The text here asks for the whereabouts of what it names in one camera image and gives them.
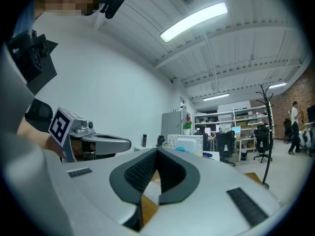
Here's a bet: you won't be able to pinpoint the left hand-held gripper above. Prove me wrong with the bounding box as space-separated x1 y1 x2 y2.
48 106 132 163

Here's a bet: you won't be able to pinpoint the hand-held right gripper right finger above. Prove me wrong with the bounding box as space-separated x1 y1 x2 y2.
145 148 283 236

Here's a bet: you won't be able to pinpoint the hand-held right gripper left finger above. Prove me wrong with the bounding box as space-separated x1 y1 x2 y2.
56 148 158 236

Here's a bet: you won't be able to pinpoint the person's left forearm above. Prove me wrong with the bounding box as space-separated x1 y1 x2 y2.
16 118 63 158

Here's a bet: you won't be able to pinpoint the person's left hand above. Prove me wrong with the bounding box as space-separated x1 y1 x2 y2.
72 139 97 161

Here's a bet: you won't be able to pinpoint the white desk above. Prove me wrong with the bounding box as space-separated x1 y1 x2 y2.
134 145 221 162

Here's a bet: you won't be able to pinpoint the brown wooden table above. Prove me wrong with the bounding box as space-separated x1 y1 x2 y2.
141 170 265 227

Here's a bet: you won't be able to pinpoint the grey cabinet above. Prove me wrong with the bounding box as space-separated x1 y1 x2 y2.
161 111 183 146

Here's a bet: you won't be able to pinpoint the white microwave oven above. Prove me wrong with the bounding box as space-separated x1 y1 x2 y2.
167 134 204 156

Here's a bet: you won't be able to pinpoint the green potted plant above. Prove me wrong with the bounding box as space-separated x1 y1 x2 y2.
182 120 193 135

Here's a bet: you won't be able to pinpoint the black coat rack stand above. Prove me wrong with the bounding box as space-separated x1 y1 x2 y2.
255 84 275 190

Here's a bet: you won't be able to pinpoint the white shelving rack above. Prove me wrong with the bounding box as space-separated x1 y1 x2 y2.
193 104 271 142

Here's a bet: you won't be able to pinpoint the white and black robots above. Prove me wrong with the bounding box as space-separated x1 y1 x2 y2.
299 128 315 154

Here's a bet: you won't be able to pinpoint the black chest-mounted device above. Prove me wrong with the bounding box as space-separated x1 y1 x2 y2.
6 30 59 95

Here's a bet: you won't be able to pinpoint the person's blue shirt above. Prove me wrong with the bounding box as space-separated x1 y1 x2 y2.
13 0 36 38

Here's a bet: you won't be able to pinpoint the black head-worn camera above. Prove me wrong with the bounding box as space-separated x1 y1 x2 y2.
99 0 126 19

